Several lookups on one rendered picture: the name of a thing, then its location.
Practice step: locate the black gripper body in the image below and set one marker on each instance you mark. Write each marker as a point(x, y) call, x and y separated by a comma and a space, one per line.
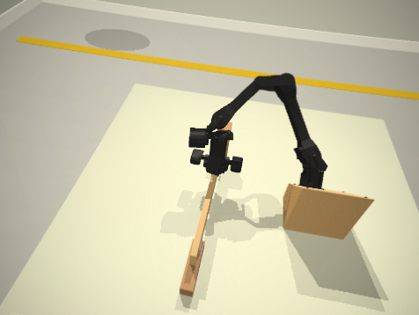
point(197, 156)

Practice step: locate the long brown wooden bar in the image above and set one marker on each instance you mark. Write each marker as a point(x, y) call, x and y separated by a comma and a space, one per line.
point(203, 220)

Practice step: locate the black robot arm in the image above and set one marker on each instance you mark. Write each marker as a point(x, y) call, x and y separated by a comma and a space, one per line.
point(307, 151)

